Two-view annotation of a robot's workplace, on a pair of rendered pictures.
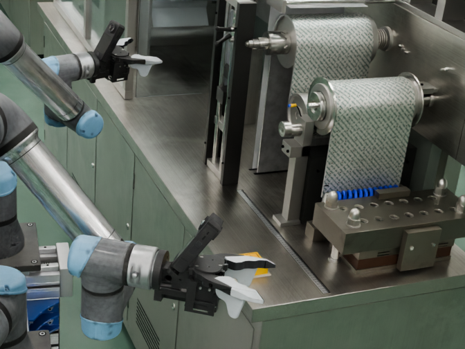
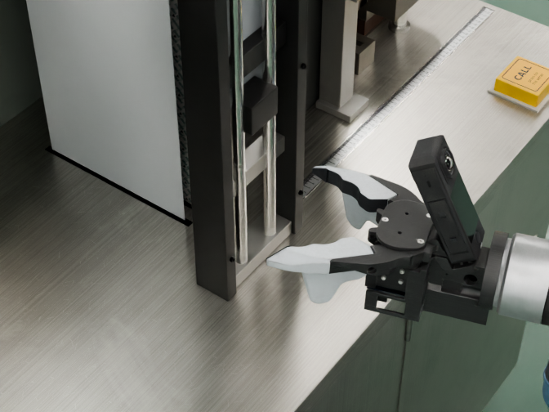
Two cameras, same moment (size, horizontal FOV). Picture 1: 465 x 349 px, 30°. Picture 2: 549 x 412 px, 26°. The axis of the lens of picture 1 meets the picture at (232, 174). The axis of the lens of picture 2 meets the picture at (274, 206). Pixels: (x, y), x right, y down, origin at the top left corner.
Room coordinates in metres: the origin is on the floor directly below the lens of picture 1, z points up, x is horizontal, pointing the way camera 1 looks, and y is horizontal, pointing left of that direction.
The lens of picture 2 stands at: (2.81, 0.96, 2.01)
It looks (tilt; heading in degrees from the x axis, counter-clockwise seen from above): 44 degrees down; 241
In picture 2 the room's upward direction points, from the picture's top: straight up
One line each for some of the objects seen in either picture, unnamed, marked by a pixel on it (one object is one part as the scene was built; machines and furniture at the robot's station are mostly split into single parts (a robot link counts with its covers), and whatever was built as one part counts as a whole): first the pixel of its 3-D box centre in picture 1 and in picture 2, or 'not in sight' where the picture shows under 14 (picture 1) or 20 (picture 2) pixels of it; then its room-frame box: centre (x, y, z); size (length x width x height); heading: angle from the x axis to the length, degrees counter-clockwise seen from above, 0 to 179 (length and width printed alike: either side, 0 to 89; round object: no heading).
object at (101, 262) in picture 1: (102, 260); not in sight; (1.29, 0.21, 1.21); 0.11 x 0.08 x 0.09; 82
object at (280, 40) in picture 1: (276, 42); not in sight; (2.27, -0.08, 1.34); 0.06 x 0.06 x 0.06; 25
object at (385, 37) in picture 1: (376, 39); not in sight; (2.41, -0.37, 1.34); 0.07 x 0.07 x 0.07; 25
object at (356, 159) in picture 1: (366, 160); not in sight; (2.05, -0.34, 1.11); 0.23 x 0.01 x 0.18; 115
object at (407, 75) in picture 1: (406, 100); not in sight; (2.16, -0.44, 1.25); 0.15 x 0.01 x 0.15; 25
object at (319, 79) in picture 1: (321, 106); not in sight; (2.06, -0.21, 1.25); 0.15 x 0.01 x 0.15; 25
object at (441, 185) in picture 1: (441, 185); not in sight; (2.08, -0.55, 1.05); 0.04 x 0.04 x 0.04
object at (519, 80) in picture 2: (249, 264); (526, 81); (1.81, -0.06, 0.91); 0.07 x 0.07 x 0.02; 25
